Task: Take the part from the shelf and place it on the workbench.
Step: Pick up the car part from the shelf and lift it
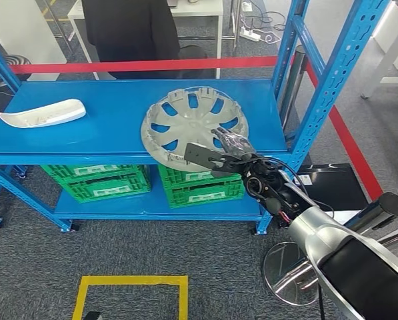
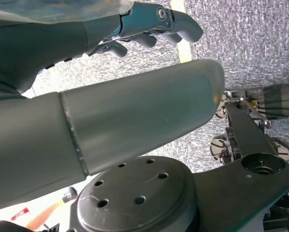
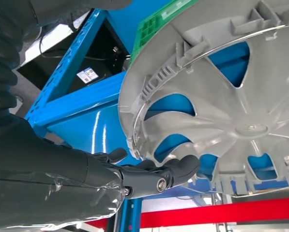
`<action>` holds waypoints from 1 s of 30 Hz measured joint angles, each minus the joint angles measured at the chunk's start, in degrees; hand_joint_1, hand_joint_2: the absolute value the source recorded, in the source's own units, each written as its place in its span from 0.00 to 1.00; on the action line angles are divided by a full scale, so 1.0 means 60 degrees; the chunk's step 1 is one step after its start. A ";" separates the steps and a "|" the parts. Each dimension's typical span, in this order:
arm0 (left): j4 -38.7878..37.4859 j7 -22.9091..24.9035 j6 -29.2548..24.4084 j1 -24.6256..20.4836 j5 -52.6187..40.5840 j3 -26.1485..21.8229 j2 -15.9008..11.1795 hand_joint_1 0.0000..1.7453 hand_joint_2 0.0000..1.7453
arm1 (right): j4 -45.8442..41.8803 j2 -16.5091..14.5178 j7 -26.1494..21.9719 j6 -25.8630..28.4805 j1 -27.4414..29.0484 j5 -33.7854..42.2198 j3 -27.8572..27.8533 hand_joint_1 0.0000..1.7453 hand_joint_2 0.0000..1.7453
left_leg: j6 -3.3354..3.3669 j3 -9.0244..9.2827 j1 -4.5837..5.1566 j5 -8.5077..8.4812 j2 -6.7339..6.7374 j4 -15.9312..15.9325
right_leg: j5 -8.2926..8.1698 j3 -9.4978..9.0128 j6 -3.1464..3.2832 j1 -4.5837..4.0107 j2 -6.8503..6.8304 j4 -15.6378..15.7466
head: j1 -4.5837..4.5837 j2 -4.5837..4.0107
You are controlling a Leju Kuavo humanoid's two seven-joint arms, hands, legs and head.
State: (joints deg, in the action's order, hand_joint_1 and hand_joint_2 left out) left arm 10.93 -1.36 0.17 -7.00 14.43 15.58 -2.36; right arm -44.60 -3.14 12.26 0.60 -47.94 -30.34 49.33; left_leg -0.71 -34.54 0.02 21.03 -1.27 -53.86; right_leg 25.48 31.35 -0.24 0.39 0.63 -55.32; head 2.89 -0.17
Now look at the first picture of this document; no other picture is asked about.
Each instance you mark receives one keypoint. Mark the white cabinet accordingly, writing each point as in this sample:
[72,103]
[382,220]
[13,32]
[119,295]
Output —
[25,35]

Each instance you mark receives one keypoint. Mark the black round stool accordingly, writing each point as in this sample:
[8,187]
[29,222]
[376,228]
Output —
[5,66]

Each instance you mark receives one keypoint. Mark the white table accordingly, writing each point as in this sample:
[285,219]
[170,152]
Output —
[395,79]

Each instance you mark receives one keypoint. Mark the black cardboard box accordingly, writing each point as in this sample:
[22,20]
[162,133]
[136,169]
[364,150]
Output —
[338,185]

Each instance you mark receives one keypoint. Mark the white curved plastic part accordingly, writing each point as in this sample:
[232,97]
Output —
[41,115]

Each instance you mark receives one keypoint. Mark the white desk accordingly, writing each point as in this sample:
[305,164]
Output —
[218,40]

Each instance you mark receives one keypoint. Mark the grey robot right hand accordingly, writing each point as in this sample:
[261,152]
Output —
[235,141]

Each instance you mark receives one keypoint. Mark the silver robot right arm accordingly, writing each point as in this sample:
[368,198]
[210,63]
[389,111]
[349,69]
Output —
[318,234]

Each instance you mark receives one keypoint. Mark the grey stanchion post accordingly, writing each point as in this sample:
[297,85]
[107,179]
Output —
[291,84]

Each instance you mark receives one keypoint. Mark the yellow floor tape square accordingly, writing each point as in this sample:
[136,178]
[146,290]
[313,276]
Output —
[183,300]

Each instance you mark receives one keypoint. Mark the grey plastic wheel hubcap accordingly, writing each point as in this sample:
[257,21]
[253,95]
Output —
[185,119]

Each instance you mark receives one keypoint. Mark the white power strip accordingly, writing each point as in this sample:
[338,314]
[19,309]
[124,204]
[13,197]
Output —
[250,35]
[247,7]

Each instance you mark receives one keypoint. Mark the chrome table leg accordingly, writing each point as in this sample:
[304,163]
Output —
[237,26]

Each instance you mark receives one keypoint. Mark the red barrier belt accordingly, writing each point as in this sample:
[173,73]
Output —
[352,146]
[135,66]

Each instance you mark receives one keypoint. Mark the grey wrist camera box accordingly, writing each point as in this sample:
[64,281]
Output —
[201,154]

